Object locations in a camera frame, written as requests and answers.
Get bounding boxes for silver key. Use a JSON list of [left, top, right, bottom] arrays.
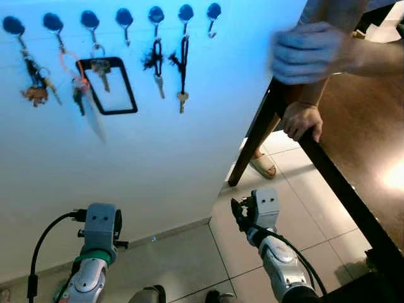
[[143, 38, 167, 100], [168, 35, 191, 115]]

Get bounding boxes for dark brown wooden table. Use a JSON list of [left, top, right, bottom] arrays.
[[227, 69, 404, 303]]

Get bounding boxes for keys on red ring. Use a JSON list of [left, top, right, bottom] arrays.
[[59, 47, 108, 145]]

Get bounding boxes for pale wrist camera mount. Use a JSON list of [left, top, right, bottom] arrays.
[[84, 203, 122, 253], [252, 188, 280, 229]]

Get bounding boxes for pale right wrist camera mount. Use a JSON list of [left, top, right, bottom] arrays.
[[252, 188, 280, 229]]

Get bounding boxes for silver key on frayed cord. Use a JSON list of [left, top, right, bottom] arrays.
[[143, 38, 167, 100]]

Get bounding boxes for robot left leg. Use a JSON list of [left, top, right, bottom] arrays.
[[129, 285, 166, 303]]

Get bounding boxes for person's bare hand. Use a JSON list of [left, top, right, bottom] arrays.
[[282, 102, 324, 143], [270, 22, 354, 86]]

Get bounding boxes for robot leg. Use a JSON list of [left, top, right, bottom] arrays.
[[129, 285, 166, 303], [205, 289, 237, 303]]

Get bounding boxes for white hook board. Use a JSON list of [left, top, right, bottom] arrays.
[[0, 0, 310, 283]]

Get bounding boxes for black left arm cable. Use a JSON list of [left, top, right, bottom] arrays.
[[28, 210, 86, 303]]

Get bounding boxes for key with black rectangular loop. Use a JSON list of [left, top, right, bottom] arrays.
[[76, 44, 138, 116]]

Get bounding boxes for pale left wrist camera mount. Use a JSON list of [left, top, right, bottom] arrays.
[[84, 203, 122, 253]]

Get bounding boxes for blue wall hook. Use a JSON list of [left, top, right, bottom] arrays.
[[116, 8, 134, 46], [42, 13, 65, 51], [206, 3, 223, 39], [177, 4, 194, 35], [148, 6, 166, 40], [80, 10, 100, 48], [2, 16, 26, 48]]

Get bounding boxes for person's foot in sandal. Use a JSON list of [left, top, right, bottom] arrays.
[[249, 148, 278, 180]]

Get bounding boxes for robot right leg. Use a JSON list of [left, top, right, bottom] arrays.
[[205, 289, 237, 303]]

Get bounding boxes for key bunch with brown charm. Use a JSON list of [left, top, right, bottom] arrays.
[[19, 38, 64, 108]]

